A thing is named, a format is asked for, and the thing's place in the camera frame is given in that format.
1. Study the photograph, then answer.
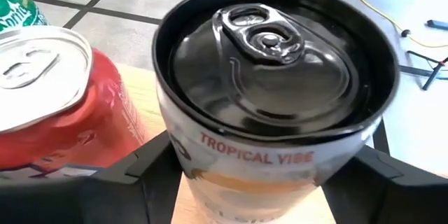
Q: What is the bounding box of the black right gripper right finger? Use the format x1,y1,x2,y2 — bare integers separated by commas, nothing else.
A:
321,145,448,224

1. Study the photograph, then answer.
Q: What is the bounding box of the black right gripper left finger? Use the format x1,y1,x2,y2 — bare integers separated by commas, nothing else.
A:
0,129,183,224

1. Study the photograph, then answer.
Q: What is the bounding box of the red soda can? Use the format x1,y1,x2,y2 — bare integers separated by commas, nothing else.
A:
0,24,150,178

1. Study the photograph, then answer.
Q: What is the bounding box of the cream can with black lid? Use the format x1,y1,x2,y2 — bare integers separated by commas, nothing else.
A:
151,0,401,224

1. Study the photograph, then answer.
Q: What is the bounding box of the green Sprite can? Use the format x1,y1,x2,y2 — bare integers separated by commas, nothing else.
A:
0,0,50,34

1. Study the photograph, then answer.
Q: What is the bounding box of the wooden shelf with black legs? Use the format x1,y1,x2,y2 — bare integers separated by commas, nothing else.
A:
115,62,448,224

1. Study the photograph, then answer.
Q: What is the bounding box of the black tripod stand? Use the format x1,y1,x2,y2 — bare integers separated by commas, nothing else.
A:
398,49,448,92

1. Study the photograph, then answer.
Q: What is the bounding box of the dark blue flat bar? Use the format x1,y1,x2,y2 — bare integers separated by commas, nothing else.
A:
425,19,448,32

